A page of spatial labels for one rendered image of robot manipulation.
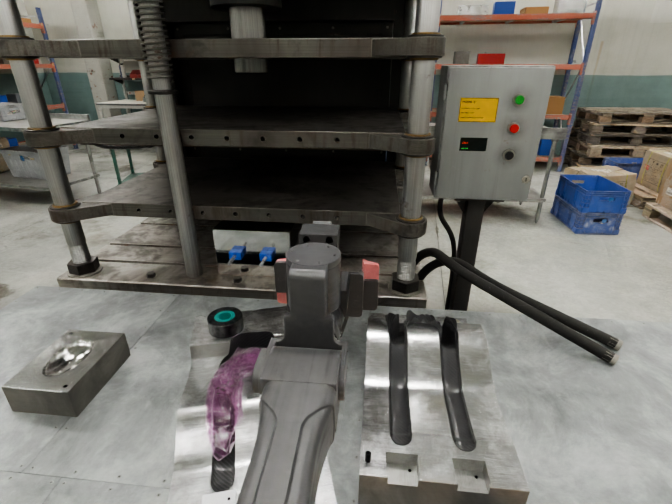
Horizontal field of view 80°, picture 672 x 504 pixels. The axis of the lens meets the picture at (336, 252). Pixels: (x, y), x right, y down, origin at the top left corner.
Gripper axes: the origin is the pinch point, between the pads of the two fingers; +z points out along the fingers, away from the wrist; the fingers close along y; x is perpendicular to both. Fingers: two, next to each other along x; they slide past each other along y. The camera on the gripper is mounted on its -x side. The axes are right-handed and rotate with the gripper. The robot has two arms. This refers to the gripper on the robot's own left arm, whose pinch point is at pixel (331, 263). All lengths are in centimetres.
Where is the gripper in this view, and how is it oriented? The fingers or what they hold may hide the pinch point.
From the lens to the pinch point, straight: 60.9
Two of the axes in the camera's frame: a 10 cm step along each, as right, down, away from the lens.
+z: 0.9, -4.2, 9.0
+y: -10.0, -0.4, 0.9
